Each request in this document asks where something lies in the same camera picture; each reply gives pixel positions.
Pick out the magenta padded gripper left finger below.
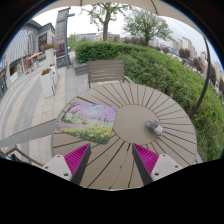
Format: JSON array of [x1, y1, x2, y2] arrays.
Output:
[[42, 144, 91, 185]]

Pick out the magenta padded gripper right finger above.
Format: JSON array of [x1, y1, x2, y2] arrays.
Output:
[[132, 143, 182, 185]]

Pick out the patterned grey computer mouse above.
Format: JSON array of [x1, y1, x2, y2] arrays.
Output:
[[146, 120, 163, 137]]

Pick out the floral landscape mouse pad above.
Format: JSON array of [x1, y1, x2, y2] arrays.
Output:
[[56, 101, 117, 144]]

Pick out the white planter box near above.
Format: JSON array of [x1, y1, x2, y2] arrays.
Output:
[[40, 68, 55, 98]]

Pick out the white planter box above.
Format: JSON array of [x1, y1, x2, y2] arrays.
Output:
[[40, 68, 55, 98], [43, 43, 54, 65]]

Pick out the dark umbrella pole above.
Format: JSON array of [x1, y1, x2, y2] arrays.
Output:
[[189, 33, 212, 120]]

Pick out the green hedge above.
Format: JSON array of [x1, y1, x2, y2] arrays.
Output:
[[74, 42, 224, 161]]

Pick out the slatted brown chair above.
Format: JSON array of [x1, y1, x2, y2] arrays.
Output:
[[87, 59, 132, 85]]

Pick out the tall grey sign pylon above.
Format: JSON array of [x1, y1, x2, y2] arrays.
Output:
[[55, 8, 74, 68]]

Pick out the white planter box far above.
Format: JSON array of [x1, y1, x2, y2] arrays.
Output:
[[43, 43, 54, 65]]

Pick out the right tree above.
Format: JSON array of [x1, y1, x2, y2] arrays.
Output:
[[123, 8, 173, 45]]

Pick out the tree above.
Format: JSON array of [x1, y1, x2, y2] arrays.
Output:
[[82, 2, 131, 41], [123, 8, 173, 45]]

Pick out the left tree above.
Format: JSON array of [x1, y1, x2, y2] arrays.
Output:
[[82, 2, 131, 41]]

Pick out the beige umbrella canopy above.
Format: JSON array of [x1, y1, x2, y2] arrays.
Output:
[[49, 0, 208, 38]]

